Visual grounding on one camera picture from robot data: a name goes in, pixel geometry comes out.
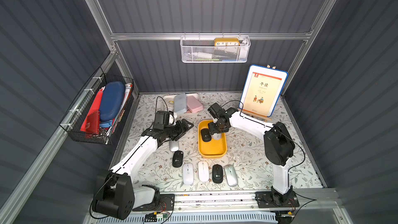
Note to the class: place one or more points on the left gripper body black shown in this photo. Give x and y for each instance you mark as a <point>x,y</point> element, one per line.
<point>180,127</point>

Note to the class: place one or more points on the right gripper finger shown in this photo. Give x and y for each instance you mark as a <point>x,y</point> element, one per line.
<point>212,128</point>
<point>225,127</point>

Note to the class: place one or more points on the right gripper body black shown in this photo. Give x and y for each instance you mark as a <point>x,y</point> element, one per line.
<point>216,127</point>

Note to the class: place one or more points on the light grey mouse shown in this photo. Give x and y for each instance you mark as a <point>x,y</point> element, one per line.
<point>216,136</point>

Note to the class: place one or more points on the black mouse front row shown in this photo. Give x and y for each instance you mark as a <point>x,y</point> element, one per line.
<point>217,174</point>

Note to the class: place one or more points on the silver white mouse front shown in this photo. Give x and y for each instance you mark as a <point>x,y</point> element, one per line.
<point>231,175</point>

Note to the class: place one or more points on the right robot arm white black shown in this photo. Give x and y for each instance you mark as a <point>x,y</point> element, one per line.
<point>278,145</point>

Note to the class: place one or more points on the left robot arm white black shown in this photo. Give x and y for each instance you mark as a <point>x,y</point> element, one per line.
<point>115,195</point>

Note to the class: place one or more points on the silver grey mouse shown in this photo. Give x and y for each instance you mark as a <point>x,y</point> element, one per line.
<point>174,146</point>

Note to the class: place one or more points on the yellow plastic storage box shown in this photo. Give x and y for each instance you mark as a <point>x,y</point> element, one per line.
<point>214,149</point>

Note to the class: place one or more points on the pink case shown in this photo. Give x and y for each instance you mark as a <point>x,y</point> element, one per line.
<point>194,105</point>

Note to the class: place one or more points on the grey pencil case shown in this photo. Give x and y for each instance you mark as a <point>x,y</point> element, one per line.
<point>180,104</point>

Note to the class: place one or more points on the white tape roll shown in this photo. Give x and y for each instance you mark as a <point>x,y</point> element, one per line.
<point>169,99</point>

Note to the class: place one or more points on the white tray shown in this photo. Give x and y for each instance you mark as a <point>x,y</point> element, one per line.
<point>188,113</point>

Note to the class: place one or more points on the book on blue board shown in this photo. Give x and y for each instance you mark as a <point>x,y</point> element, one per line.
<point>263,90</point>

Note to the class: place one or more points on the blue oval case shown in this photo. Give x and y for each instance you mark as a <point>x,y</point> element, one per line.
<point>111,101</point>

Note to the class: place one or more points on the yellow clock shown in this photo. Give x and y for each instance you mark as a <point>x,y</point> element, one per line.
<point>225,42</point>

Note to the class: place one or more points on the red folder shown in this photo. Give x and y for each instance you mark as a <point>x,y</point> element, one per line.
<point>91,124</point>

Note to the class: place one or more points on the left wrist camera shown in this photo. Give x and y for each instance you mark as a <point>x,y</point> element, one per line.
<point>163,119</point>

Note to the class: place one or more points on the white wire wall basket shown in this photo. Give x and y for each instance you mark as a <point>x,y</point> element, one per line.
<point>201,49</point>

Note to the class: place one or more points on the black wire side basket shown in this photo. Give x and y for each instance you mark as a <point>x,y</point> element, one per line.
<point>111,130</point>

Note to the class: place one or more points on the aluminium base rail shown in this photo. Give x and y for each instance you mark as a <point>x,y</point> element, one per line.
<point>305,206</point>

